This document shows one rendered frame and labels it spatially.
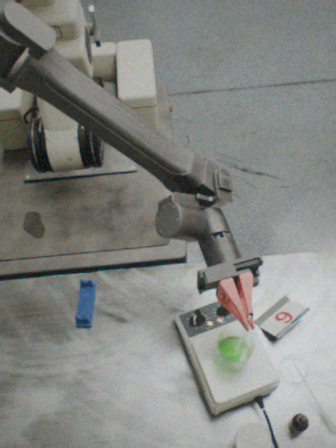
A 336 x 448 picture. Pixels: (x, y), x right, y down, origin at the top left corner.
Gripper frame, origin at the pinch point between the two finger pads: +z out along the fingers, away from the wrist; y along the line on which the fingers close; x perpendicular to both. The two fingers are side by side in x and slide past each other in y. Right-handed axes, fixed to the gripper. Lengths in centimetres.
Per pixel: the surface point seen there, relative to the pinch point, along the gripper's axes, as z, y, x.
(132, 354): -8.8, -18.1, 26.0
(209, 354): -2.0, -4.7, 17.1
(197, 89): -153, 43, 101
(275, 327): -5.0, 10.2, 23.2
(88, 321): -17.4, -25.1, 24.5
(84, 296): -23.3, -24.9, 25.1
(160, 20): -212, 41, 101
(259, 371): 3.3, 2.7, 17.1
